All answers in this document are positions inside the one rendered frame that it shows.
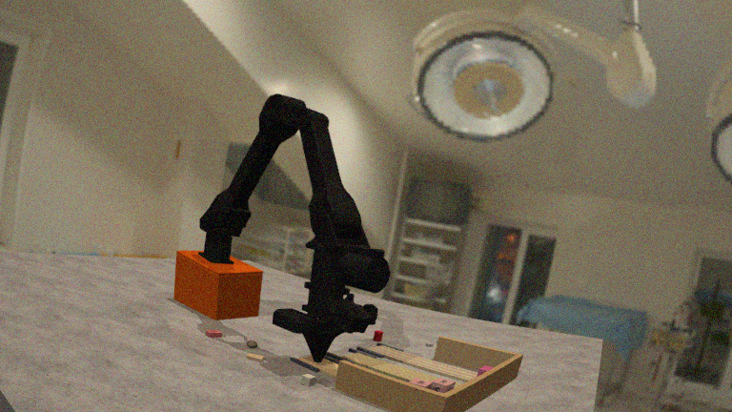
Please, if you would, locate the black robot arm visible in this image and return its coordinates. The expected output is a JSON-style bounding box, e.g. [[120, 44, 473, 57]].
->
[[198, 93, 390, 333]]

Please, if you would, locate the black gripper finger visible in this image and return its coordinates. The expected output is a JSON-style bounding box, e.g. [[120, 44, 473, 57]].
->
[[302, 330, 332, 362], [320, 327, 345, 362]]

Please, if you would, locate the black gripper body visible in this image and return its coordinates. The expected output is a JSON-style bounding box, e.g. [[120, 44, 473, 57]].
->
[[273, 278, 350, 334]]

